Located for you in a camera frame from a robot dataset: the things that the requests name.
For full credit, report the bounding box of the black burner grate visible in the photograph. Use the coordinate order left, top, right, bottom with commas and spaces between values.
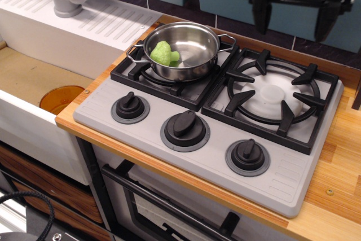
202, 49, 344, 155
111, 45, 238, 111

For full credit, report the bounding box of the black middle stove knob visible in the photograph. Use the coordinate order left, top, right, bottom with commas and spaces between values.
160, 110, 210, 152

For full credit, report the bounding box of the stainless steel pot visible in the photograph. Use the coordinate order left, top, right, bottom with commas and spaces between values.
126, 21, 237, 82

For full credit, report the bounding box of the black stove knob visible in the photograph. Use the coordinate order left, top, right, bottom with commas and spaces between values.
111, 91, 150, 125
160, 110, 210, 152
225, 139, 271, 177

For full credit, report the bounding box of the wooden drawer front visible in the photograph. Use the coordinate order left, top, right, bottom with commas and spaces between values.
1, 142, 112, 241

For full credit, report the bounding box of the grey toy stove top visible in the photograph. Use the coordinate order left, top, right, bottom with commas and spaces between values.
72, 23, 345, 219

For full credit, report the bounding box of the black right stove knob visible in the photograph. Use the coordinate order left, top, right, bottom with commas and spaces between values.
225, 139, 271, 177

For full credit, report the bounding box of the green toy cauliflower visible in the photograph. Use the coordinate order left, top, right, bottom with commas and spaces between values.
150, 41, 180, 66

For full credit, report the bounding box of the black left stove knob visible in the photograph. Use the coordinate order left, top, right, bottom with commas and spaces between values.
111, 91, 150, 125

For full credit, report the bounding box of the white toy sink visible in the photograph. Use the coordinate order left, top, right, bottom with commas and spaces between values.
1, 0, 161, 185

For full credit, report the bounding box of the black left burner grate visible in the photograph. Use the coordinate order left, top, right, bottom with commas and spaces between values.
111, 45, 238, 111

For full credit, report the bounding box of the black braided cable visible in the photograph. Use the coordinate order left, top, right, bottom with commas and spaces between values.
0, 191, 55, 241

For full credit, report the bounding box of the oven door with black handle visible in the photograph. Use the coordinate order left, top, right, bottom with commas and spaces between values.
101, 160, 290, 240

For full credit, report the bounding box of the orange plastic drain plate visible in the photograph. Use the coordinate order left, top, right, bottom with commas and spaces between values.
39, 85, 84, 115

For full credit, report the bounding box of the black right burner grate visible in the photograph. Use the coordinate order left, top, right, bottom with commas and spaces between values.
202, 49, 344, 155

